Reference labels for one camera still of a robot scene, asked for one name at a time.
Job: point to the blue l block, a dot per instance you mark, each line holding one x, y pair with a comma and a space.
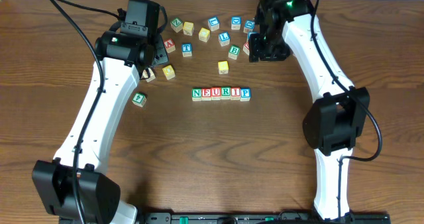
224, 39
213, 23

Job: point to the green R block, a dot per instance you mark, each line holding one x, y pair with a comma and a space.
225, 93

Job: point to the plain picture block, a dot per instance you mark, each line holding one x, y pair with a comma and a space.
148, 75

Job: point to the yellow block top row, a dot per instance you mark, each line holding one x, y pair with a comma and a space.
188, 28

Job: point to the red A block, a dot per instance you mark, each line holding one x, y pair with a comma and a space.
169, 45

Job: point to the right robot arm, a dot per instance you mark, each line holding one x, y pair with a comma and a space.
337, 115

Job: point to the blue L block top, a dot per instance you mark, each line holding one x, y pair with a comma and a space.
213, 23

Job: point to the green 4 block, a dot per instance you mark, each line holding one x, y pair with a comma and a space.
139, 99

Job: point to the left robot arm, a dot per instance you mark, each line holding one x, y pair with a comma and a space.
74, 186

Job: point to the blue 5 block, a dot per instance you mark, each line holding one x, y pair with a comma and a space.
249, 34

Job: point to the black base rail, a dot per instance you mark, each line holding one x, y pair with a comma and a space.
285, 217

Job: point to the blue T block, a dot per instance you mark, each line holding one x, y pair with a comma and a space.
186, 50

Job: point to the green Z block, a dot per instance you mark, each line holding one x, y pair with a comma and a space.
176, 24

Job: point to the blue D block tilted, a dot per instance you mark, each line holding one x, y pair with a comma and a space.
248, 26

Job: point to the yellow block centre left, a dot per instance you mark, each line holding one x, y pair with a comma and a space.
169, 72

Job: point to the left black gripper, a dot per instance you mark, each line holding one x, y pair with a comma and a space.
160, 56

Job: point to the yellow S block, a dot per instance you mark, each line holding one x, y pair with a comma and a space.
223, 67

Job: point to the green B block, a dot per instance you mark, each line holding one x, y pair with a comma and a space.
234, 52

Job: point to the red I block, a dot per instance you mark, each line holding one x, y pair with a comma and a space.
235, 93

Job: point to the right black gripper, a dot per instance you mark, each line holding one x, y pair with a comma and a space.
255, 47

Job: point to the green N block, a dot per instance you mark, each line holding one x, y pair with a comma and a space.
196, 94

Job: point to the blue P block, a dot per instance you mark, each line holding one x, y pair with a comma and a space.
245, 94

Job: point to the red E block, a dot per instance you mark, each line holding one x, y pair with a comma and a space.
206, 94

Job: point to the red U block tilted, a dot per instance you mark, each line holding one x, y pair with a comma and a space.
246, 48

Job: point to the red u block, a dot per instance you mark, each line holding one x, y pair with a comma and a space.
246, 48
216, 93

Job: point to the yellow Q block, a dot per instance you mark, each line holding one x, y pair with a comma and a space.
204, 34

